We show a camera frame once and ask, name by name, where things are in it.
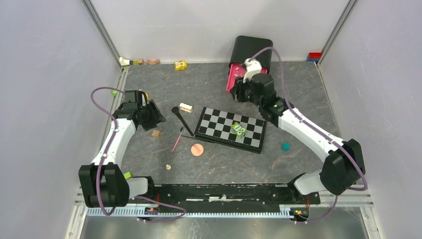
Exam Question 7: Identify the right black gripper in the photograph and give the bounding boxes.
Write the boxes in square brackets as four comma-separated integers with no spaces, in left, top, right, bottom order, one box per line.
[229,75,263,108]

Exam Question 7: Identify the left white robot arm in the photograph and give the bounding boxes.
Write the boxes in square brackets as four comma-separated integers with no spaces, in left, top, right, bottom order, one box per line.
[78,90,166,209]

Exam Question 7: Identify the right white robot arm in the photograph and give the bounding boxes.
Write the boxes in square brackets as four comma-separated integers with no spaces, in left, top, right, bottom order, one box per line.
[230,58,365,203]

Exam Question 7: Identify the black makeup brush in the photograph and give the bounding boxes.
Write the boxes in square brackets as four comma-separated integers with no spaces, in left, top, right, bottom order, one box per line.
[171,107,194,137]

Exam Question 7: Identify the brown wooden cube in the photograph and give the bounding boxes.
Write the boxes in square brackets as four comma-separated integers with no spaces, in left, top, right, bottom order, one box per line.
[152,130,161,138]

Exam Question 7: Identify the pink lip gloss wand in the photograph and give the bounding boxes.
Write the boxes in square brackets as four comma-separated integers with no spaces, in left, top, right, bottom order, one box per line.
[172,127,184,152]

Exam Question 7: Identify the white lego brick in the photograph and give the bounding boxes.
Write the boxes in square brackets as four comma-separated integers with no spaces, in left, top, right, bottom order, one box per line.
[179,103,193,113]

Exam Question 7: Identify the black drawer cabinet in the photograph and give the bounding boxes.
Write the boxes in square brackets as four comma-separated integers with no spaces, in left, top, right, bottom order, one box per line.
[228,35,274,74]

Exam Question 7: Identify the green owl toy block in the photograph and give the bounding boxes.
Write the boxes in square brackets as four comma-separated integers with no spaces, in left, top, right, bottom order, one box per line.
[231,121,247,138]

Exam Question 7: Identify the wooden arch block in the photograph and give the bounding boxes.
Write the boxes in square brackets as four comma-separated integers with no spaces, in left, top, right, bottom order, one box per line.
[145,59,161,65]

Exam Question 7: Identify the black white chessboard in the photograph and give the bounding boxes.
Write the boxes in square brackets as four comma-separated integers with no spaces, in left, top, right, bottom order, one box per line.
[194,107,267,154]

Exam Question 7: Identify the white toy block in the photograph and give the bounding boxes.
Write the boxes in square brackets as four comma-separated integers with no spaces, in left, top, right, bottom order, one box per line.
[119,57,131,67]

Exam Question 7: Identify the yellow toy block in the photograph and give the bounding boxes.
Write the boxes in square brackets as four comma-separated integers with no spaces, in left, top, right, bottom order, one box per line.
[174,61,187,71]

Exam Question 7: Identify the round pink powder puff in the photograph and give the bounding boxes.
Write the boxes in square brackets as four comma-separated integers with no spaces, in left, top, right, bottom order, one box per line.
[191,143,204,156]

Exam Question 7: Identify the red blue blocks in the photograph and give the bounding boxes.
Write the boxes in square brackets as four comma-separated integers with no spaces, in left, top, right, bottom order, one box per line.
[306,52,322,62]

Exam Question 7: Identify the teal cube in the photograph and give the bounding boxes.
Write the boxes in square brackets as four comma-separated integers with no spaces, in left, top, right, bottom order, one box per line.
[282,143,290,151]

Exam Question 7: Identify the small green block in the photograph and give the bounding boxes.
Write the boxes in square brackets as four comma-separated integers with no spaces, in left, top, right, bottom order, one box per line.
[124,172,133,180]

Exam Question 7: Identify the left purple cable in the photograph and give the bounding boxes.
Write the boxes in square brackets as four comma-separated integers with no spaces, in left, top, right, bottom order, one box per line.
[90,87,188,224]

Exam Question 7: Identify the purple cable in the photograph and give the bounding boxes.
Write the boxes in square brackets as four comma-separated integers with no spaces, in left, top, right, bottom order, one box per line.
[90,87,188,224]
[249,46,368,224]

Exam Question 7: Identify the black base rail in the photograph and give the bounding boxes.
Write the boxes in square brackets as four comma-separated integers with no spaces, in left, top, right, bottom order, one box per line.
[144,183,320,215]

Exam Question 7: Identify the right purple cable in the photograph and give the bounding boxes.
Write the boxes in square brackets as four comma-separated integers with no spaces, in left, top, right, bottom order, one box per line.
[249,46,368,224]

